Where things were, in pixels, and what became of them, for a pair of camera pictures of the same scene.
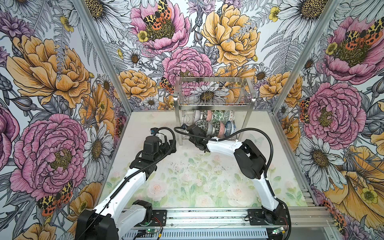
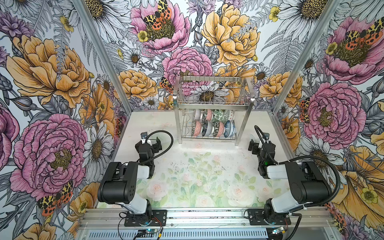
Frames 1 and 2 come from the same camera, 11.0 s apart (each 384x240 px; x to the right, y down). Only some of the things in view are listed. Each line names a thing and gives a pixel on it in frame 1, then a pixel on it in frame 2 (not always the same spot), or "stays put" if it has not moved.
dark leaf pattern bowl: (216, 126) stays put
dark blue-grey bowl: (197, 115) stays put
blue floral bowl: (230, 128) stays put
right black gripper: (192, 139) to (256, 147)
